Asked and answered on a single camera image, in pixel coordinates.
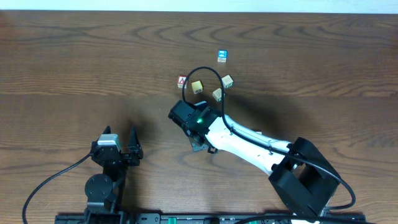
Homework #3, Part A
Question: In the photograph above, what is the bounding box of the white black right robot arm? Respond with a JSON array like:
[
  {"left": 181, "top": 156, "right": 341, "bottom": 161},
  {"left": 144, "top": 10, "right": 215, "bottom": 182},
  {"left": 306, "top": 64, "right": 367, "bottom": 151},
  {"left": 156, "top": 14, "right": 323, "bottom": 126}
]
[{"left": 168, "top": 100, "right": 339, "bottom": 217}]

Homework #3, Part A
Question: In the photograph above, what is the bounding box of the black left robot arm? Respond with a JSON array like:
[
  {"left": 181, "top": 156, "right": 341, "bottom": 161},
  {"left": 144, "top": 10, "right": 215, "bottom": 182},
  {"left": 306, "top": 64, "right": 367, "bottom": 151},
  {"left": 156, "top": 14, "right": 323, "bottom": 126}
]
[{"left": 83, "top": 126, "right": 143, "bottom": 223}]

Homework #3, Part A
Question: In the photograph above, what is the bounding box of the yellow top ball block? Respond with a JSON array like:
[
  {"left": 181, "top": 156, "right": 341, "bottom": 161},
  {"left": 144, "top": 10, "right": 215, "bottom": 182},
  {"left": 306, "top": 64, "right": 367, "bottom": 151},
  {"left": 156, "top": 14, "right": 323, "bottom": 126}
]
[{"left": 192, "top": 80, "right": 203, "bottom": 94}]

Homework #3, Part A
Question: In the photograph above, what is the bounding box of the wooden block dragonfly picture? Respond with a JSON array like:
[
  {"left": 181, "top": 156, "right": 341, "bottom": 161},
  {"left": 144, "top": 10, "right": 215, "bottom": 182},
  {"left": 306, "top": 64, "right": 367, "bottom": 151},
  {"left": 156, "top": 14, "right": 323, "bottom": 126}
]
[{"left": 212, "top": 88, "right": 225, "bottom": 102}]

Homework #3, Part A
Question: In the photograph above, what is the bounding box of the red letter A block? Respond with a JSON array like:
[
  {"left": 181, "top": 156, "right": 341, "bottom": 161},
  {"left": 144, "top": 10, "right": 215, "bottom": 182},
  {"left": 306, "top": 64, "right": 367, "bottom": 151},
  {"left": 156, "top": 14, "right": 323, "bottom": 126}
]
[{"left": 177, "top": 75, "right": 187, "bottom": 89}]

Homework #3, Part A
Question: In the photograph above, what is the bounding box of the plain block green edge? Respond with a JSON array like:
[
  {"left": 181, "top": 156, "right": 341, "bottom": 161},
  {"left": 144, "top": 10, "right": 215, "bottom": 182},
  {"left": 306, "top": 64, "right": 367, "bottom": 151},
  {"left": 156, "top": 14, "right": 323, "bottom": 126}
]
[{"left": 221, "top": 75, "right": 234, "bottom": 89}]

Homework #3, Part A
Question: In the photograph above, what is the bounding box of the blue top wooden block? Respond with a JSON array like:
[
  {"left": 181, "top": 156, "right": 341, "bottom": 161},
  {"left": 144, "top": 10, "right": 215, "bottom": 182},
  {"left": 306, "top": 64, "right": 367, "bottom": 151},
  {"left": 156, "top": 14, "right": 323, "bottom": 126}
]
[{"left": 217, "top": 50, "right": 228, "bottom": 63}]

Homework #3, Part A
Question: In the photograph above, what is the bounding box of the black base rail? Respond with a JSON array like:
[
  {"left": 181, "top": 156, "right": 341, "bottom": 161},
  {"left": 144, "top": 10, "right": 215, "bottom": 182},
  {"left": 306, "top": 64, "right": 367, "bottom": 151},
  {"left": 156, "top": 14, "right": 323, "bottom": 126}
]
[{"left": 54, "top": 212, "right": 368, "bottom": 224}]

